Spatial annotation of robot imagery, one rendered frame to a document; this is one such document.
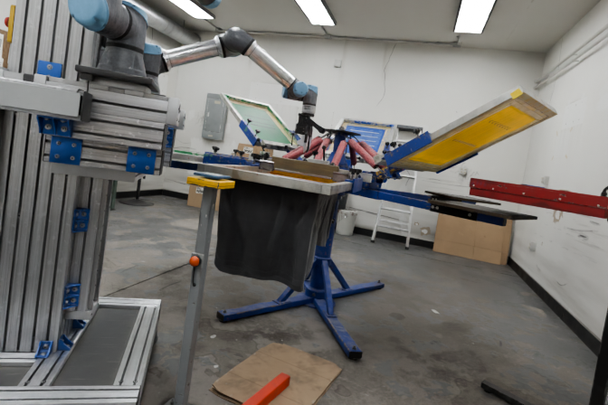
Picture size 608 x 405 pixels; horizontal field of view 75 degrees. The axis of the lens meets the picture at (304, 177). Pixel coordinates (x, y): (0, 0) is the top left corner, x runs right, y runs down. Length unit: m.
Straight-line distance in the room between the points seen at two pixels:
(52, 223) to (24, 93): 0.53
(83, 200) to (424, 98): 5.31
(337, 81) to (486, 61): 2.19
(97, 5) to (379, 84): 5.38
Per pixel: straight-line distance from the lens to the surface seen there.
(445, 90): 6.34
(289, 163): 2.18
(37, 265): 1.75
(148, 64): 1.95
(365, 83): 6.42
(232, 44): 2.02
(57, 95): 1.34
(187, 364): 1.69
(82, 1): 1.38
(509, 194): 2.12
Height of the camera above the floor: 1.09
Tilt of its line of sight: 3 degrees down
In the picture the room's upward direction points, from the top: 9 degrees clockwise
